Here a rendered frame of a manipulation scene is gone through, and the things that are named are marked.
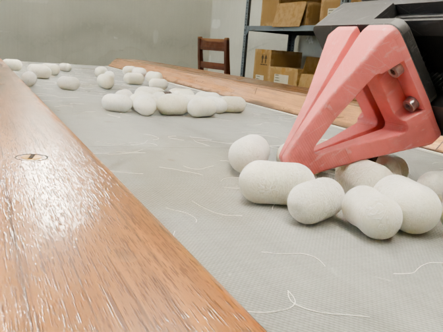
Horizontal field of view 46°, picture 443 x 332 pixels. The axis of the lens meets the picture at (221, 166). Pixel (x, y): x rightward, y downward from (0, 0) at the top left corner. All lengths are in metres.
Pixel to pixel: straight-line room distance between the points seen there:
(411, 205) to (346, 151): 0.06
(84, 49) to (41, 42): 0.38
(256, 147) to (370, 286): 0.14
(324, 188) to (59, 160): 0.11
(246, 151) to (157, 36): 4.98
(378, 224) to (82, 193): 0.11
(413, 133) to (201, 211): 0.12
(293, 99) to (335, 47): 0.39
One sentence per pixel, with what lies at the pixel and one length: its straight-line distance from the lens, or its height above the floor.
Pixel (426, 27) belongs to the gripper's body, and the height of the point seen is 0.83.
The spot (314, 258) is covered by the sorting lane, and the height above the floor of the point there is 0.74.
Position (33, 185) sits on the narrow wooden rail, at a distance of 0.17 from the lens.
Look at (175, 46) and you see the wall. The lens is 5.33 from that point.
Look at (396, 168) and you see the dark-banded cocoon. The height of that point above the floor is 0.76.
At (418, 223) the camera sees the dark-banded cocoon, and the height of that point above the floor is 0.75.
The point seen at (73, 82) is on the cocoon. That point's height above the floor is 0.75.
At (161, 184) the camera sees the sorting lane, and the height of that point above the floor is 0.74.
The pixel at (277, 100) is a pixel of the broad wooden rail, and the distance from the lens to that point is 0.69.
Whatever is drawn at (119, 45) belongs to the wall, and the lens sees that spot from 5.16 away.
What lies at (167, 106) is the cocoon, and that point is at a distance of 0.54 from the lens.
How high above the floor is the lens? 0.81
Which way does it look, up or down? 12 degrees down
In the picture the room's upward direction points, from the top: 5 degrees clockwise
